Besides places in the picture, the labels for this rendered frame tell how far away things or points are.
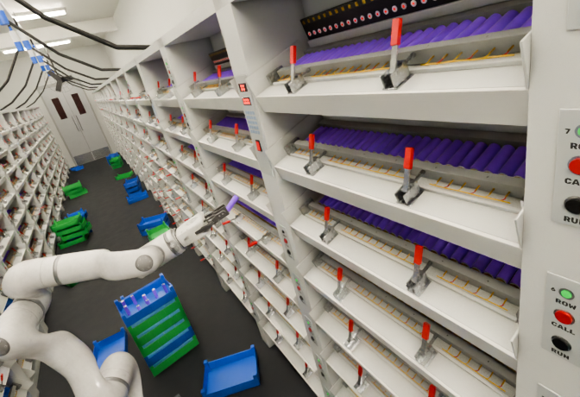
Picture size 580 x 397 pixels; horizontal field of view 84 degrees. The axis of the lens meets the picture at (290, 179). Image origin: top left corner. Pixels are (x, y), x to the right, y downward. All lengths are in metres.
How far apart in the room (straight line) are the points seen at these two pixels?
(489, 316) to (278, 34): 0.74
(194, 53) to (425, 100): 1.21
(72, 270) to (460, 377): 1.02
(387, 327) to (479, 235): 0.44
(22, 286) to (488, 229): 1.16
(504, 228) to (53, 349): 1.26
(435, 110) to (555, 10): 0.16
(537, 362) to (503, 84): 0.37
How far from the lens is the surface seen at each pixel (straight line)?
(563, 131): 0.41
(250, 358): 2.18
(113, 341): 2.85
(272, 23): 0.89
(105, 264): 1.07
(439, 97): 0.46
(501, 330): 0.63
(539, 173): 0.43
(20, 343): 1.28
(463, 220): 0.52
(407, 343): 0.85
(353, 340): 1.08
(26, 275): 1.22
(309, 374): 1.79
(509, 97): 0.42
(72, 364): 1.38
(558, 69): 0.40
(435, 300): 0.67
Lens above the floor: 1.59
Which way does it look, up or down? 21 degrees down
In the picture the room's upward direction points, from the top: 14 degrees counter-clockwise
